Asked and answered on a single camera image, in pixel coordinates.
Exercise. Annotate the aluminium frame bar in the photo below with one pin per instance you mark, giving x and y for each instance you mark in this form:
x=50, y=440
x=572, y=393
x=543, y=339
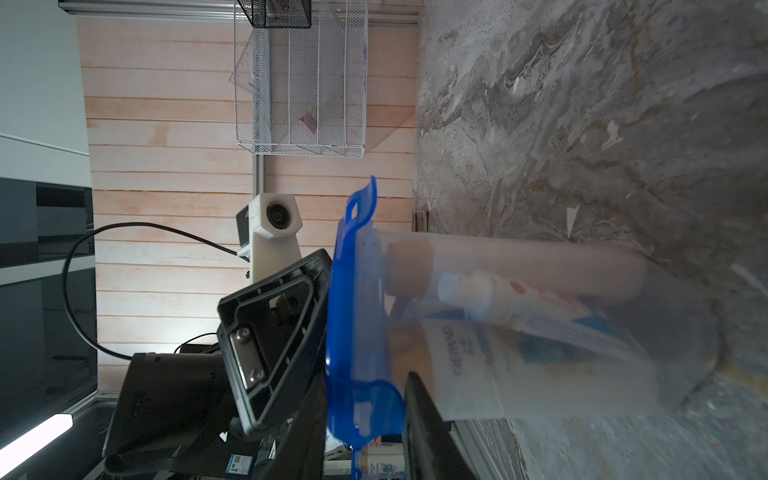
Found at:
x=378, y=12

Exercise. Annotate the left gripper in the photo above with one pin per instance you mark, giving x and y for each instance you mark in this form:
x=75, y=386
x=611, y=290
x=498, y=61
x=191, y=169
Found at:
x=172, y=408

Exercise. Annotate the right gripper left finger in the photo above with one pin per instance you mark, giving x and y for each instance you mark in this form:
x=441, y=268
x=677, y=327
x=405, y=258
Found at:
x=301, y=454

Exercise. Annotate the blue container lid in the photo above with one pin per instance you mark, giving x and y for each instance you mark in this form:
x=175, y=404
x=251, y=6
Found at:
x=363, y=403

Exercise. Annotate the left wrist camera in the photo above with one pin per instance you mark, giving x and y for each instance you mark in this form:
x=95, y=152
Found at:
x=267, y=231

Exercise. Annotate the toothbrush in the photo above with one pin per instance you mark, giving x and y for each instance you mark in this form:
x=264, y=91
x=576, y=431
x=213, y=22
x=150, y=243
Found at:
x=490, y=298

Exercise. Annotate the pink eraser block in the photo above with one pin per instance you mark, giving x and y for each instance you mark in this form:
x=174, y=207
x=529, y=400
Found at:
x=310, y=122

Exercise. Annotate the black wire mesh basket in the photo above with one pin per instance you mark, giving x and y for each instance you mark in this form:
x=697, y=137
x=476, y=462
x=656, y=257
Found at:
x=277, y=14

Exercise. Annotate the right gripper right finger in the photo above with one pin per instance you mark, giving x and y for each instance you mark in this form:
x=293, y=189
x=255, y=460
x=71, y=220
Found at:
x=429, y=450

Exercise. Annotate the clear plastic container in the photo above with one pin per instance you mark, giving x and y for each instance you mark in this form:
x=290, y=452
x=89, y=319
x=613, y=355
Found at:
x=639, y=356

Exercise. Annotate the white wire mesh shelf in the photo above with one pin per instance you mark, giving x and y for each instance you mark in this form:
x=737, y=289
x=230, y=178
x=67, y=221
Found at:
x=280, y=74

